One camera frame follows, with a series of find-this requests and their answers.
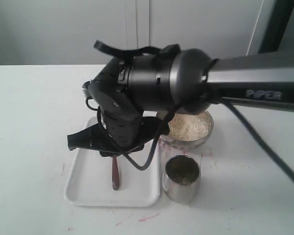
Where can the stainless steel cup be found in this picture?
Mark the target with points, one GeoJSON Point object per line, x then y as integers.
{"type": "Point", "coordinates": [181, 179]}

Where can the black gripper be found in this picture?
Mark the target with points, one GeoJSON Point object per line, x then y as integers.
{"type": "Point", "coordinates": [126, 131]}

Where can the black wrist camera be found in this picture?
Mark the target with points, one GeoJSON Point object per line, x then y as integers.
{"type": "Point", "coordinates": [85, 91]}

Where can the white rectangular plastic tray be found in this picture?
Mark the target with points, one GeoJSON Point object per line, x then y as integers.
{"type": "Point", "coordinates": [90, 182]}

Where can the brown wooden spoon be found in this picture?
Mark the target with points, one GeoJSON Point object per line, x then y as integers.
{"type": "Point", "coordinates": [115, 174]}

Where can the steel bowl of rice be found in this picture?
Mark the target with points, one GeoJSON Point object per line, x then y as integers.
{"type": "Point", "coordinates": [187, 132]}

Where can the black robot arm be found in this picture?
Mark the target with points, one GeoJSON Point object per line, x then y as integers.
{"type": "Point", "coordinates": [140, 80]}

